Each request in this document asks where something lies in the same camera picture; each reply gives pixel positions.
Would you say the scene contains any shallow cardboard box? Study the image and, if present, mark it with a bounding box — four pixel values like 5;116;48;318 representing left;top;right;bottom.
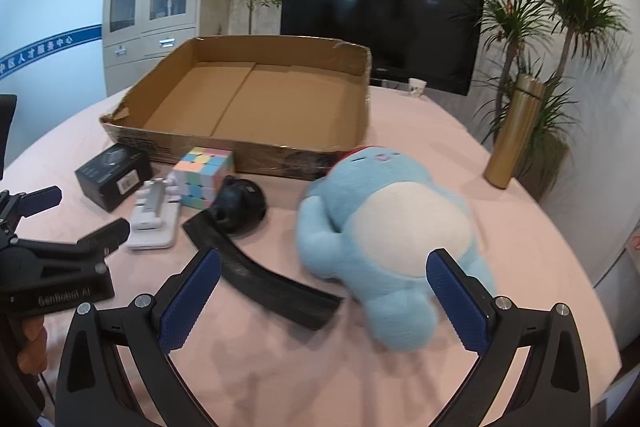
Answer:
99;35;373;182

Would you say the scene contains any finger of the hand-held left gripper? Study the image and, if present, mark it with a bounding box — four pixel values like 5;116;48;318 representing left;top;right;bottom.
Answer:
15;217;132;261
0;186;63;238

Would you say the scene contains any pastel puzzle cube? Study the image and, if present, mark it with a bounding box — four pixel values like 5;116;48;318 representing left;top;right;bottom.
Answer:
172;148;236;210

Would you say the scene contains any black domed object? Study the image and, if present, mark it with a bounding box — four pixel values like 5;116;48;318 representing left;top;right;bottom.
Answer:
212;175;268;238

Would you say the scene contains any brass cylinder post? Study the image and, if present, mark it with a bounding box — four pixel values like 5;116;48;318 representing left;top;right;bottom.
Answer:
483;73;547;190

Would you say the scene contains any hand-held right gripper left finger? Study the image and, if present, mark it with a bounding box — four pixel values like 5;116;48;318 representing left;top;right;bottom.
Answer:
56;249;222;427

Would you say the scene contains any pink tablecloth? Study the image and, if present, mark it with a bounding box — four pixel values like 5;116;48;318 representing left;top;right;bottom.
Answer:
0;84;626;427

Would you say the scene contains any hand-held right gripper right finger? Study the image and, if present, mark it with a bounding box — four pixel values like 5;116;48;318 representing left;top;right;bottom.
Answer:
426;249;592;427

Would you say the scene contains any small black product box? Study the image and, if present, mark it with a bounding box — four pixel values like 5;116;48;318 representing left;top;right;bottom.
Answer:
75;144;153;212

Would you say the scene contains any white folding phone stand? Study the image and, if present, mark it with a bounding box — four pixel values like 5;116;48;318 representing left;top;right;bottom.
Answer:
125;177;182;251

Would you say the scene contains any black curved strip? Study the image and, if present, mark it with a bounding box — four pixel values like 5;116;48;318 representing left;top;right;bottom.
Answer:
182;211;345;332

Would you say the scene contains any blue plush toy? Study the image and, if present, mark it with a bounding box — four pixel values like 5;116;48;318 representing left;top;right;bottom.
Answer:
296;146;497;354

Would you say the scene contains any person's left hand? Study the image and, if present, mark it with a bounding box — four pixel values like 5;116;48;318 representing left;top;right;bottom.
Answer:
20;318;49;375

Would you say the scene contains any black flat-screen television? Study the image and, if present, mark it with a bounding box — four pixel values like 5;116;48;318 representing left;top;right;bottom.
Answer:
280;0;486;96

